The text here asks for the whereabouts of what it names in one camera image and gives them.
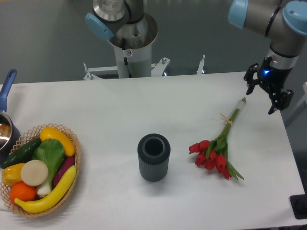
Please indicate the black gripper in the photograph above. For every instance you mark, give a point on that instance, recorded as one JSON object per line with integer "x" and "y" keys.
{"x": 271, "y": 76}

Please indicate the red tulip bouquet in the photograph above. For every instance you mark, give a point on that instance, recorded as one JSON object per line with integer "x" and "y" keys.
{"x": 214, "y": 153}

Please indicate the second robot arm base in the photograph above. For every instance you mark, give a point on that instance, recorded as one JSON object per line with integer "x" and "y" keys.
{"x": 130, "y": 31}

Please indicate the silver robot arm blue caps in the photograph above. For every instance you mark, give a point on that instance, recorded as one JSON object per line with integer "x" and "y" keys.
{"x": 286, "y": 27}

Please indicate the white object at right edge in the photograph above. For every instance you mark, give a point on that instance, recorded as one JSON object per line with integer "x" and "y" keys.
{"x": 305, "y": 90}

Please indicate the black device at table edge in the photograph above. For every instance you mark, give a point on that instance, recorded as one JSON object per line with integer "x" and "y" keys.
{"x": 299, "y": 206}

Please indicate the dark grey ribbed vase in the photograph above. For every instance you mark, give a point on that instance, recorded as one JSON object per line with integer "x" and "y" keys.
{"x": 153, "y": 156}

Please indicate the purple sweet potato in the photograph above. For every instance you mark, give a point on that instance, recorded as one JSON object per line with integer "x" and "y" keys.
{"x": 68, "y": 162}

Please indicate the yellow squash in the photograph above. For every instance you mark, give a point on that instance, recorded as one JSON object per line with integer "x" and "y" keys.
{"x": 54, "y": 133}

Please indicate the green leafy bok choy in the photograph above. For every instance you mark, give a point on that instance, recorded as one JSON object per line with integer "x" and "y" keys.
{"x": 51, "y": 152}

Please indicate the woven wicker basket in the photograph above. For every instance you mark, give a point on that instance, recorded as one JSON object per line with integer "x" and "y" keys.
{"x": 23, "y": 139}

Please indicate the beige round disc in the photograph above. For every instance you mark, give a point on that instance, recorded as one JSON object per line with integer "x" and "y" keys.
{"x": 34, "y": 173}

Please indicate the green cucumber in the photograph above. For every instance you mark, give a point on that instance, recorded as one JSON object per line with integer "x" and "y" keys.
{"x": 22, "y": 154}

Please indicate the yellow banana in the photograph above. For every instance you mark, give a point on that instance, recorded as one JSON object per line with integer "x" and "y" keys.
{"x": 53, "y": 197}

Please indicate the orange fruit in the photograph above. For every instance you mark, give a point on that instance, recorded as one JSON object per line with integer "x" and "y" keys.
{"x": 23, "y": 192}

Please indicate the yellow bell pepper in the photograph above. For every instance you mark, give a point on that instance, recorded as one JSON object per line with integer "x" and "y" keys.
{"x": 12, "y": 174}

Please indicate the white metal mounting frame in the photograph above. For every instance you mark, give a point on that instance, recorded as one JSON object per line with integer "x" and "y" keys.
{"x": 162, "y": 68}

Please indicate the blue handled saucepan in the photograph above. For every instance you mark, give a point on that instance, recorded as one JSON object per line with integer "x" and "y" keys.
{"x": 9, "y": 133}

